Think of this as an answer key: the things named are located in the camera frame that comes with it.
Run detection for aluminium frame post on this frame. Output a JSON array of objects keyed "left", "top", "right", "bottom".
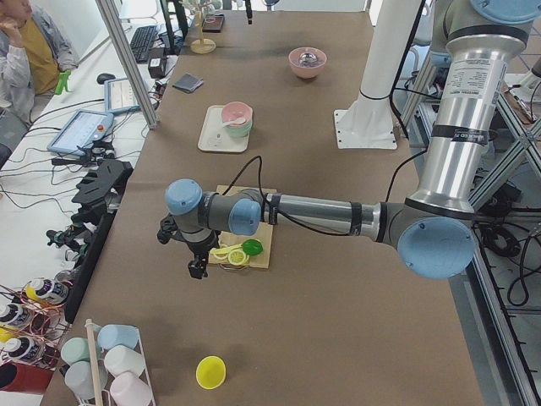
[{"left": 96, "top": 0, "right": 158, "bottom": 129}]

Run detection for blue teach pendant tablet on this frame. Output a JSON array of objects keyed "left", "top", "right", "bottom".
[{"left": 47, "top": 110, "right": 114, "bottom": 156}]

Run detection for wooden mug tree stand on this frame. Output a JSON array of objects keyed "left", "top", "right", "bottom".
[{"left": 182, "top": 1, "right": 216, "bottom": 54}]

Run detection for green stacked bowls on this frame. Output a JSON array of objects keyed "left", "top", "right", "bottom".
[{"left": 224, "top": 119, "right": 253, "bottom": 138}]

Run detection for grey folded cloth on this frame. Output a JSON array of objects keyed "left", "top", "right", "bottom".
[{"left": 172, "top": 74, "right": 204, "bottom": 94}]

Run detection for large pink ice bowl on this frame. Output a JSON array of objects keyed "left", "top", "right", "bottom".
[{"left": 288, "top": 47, "right": 327, "bottom": 79}]

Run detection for yellow plastic knife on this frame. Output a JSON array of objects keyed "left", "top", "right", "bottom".
[{"left": 210, "top": 244, "right": 242, "bottom": 261}]

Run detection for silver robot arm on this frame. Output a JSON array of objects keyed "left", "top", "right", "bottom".
[{"left": 157, "top": 1, "right": 540, "bottom": 279}]

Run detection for white cup rack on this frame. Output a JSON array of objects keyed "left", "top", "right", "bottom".
[{"left": 60, "top": 319, "right": 156, "bottom": 405}]

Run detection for small pink bowl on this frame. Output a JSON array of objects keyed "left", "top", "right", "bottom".
[{"left": 221, "top": 101, "right": 253, "bottom": 125}]

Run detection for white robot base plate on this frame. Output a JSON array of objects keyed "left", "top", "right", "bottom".
[{"left": 333, "top": 107, "right": 397, "bottom": 150}]

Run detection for seated person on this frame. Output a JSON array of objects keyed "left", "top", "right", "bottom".
[{"left": 1, "top": 1, "right": 79, "bottom": 124}]

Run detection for lemon half toy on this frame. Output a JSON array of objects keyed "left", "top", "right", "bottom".
[{"left": 227, "top": 249, "right": 250, "bottom": 266}]

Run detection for black keyboard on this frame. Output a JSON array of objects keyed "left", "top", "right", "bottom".
[{"left": 129, "top": 25, "right": 158, "bottom": 63}]

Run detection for bamboo cutting board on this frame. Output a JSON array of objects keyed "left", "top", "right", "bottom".
[{"left": 209, "top": 184, "right": 277, "bottom": 270}]

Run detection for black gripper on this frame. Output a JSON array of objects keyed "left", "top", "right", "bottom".
[{"left": 156, "top": 214, "right": 220, "bottom": 279}]

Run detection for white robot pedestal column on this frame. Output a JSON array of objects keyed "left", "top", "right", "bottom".
[{"left": 347, "top": 1, "right": 424, "bottom": 132}]

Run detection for white rectangular tray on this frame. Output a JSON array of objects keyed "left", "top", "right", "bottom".
[{"left": 198, "top": 105, "right": 251, "bottom": 153}]

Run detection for white ceramic spoon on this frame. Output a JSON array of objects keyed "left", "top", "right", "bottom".
[{"left": 222, "top": 117, "right": 246, "bottom": 128}]

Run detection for green lime toy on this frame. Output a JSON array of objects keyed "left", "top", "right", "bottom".
[{"left": 241, "top": 239, "right": 264, "bottom": 256}]

